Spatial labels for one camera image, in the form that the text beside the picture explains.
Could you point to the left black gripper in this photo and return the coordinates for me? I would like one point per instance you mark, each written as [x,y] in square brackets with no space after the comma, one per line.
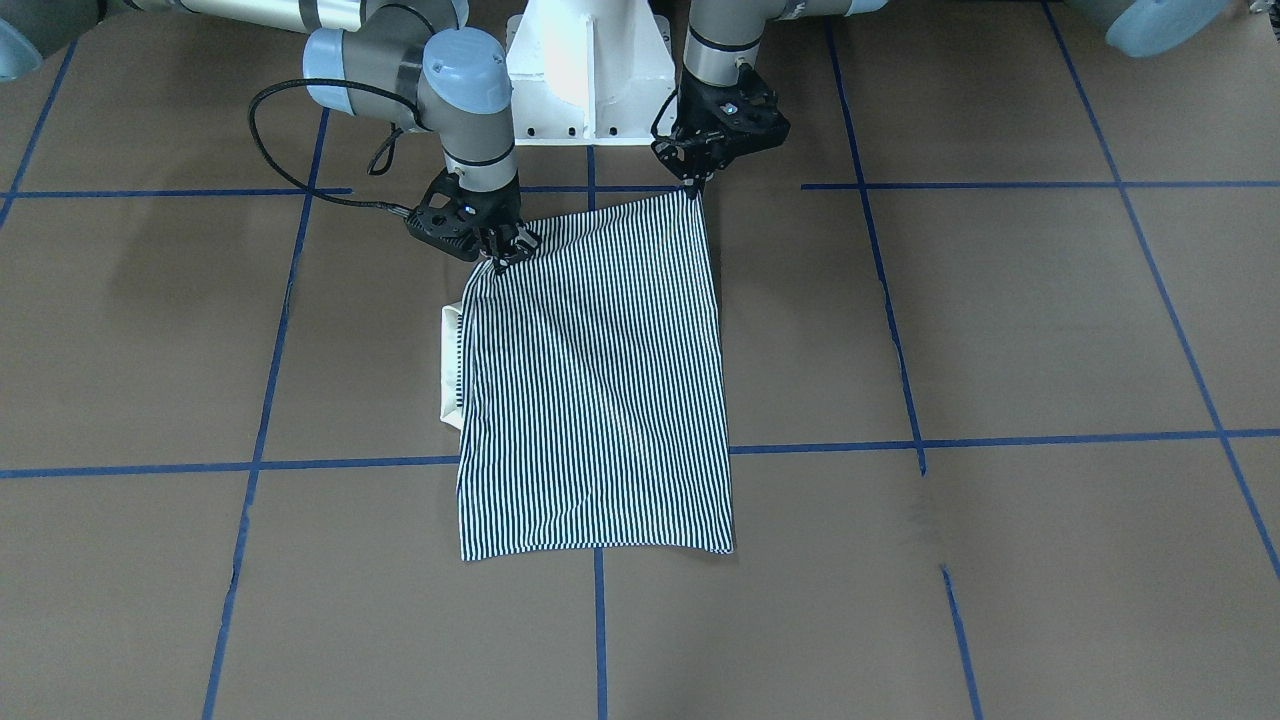
[697,157]

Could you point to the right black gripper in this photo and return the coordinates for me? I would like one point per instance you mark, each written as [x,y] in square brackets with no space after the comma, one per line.
[497,213]

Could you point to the blue white striped polo shirt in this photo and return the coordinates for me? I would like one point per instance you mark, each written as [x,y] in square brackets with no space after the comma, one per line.
[591,389]

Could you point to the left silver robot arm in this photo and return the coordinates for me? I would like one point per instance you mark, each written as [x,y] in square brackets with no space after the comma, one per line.
[908,93]

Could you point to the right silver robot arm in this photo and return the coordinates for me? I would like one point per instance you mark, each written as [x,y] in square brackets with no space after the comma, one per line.
[415,65]

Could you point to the brown paper table cover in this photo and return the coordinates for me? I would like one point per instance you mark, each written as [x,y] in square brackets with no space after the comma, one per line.
[1000,452]

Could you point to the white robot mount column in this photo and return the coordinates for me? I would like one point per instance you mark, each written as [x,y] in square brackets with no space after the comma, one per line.
[588,72]

